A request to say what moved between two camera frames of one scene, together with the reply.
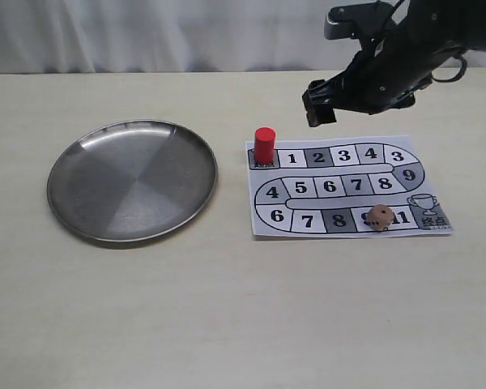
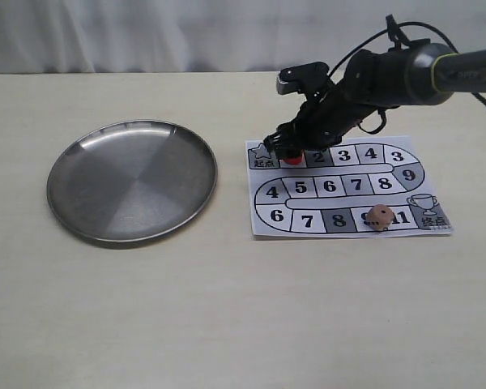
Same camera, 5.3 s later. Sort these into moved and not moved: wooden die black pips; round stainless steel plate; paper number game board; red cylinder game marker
Moved: red cylinder game marker
Not moved: round stainless steel plate; wooden die black pips; paper number game board
